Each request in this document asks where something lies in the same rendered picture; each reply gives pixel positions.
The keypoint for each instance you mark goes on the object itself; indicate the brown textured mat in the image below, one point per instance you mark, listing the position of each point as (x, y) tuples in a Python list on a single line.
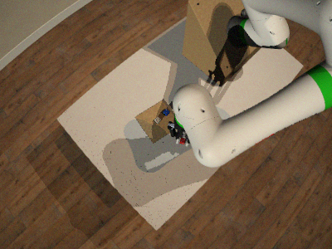
[(152, 129)]

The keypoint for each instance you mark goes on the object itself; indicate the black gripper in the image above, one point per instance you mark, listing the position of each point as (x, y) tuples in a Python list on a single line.
[(173, 132)]

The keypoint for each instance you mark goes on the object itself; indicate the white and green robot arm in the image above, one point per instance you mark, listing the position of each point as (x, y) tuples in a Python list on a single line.
[(216, 141)]

